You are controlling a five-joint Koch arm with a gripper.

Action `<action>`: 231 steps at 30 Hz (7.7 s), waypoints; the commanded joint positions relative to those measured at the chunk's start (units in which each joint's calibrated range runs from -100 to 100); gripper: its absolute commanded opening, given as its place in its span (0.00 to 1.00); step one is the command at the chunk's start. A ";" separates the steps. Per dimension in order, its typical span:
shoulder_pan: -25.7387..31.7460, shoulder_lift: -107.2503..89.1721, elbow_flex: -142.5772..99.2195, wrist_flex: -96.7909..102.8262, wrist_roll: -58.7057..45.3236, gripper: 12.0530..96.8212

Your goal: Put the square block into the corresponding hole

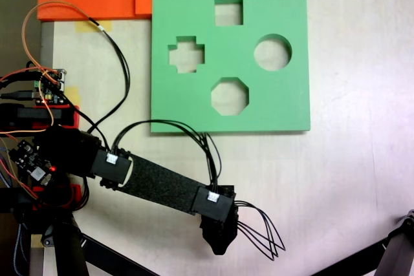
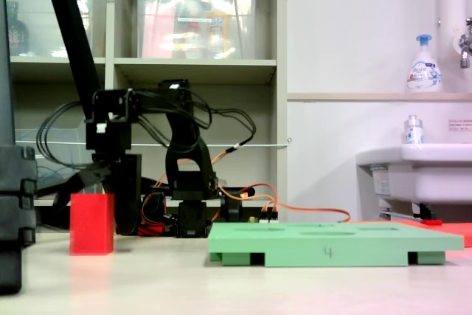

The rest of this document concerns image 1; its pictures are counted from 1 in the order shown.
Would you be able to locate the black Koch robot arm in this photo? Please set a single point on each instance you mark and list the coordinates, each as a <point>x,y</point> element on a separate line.
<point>155,179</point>

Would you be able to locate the wide yellow tape strip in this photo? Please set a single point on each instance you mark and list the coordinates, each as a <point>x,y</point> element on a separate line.
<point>82,26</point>

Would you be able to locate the motor controller circuit board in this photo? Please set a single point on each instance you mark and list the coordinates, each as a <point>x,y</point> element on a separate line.
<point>51,90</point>

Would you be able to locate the thin black tripod leg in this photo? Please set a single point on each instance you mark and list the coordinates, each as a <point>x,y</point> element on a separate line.
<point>355,258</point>
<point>113,256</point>

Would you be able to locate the green shape sorting board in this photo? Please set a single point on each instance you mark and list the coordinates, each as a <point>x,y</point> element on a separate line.
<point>275,95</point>

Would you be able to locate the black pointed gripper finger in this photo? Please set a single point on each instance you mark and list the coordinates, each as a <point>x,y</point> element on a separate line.
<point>220,247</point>

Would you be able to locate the red and black table clamp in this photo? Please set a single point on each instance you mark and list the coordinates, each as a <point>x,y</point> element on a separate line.
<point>69,116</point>
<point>76,190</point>

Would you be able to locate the thick black tripod leg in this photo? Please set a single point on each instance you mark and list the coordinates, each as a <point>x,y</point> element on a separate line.
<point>69,253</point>
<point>399,247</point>

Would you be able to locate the black power circuit board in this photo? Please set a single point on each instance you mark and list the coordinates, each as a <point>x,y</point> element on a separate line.
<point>29,159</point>

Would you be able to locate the small yellow tape piece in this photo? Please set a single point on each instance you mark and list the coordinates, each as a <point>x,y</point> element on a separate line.
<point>72,92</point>

